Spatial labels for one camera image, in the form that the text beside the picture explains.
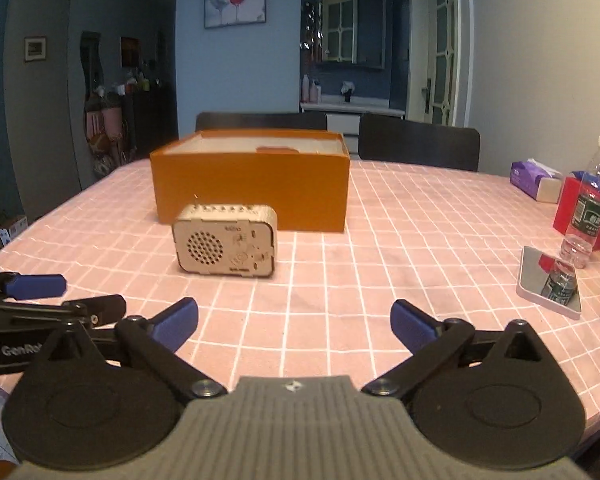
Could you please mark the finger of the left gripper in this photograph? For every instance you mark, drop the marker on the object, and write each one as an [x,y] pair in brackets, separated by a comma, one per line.
[94,312]
[34,286]

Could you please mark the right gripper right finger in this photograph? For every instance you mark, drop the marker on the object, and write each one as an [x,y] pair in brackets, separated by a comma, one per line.
[436,347]

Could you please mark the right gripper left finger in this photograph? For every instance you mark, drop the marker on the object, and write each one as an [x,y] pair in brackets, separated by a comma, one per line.
[150,345]

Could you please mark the pink checkered tablecloth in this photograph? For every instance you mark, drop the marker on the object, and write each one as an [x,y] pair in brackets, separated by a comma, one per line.
[448,241]

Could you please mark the small table mirror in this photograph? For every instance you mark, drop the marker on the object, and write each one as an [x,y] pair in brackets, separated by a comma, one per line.
[549,282]

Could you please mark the wooden radio speaker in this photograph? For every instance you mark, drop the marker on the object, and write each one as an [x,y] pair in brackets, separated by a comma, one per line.
[225,239]

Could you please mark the clear plastic water bottle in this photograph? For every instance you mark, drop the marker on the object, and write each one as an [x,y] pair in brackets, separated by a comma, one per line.
[577,247]

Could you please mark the purple tissue pack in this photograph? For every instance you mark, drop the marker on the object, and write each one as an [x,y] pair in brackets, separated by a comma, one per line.
[540,182]

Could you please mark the red box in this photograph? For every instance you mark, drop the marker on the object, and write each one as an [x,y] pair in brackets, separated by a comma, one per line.
[576,208]

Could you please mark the black chair right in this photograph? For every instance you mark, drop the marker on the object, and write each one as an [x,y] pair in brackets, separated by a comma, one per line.
[389,139]

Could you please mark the black chair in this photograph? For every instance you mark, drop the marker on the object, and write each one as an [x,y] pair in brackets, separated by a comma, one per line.
[389,139]
[218,120]

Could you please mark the white drawer cabinet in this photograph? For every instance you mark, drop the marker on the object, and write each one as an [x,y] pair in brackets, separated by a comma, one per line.
[345,117]

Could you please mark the black chair left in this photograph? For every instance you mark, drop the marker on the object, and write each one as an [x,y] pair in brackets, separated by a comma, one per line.
[218,120]

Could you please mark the white framed door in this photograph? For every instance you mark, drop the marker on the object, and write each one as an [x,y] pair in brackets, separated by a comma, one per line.
[440,63]

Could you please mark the small framed wall picture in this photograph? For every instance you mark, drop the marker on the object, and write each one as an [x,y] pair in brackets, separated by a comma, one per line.
[35,49]

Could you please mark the white framed wall mirror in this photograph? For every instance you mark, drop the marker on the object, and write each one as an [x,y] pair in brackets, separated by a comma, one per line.
[353,32]

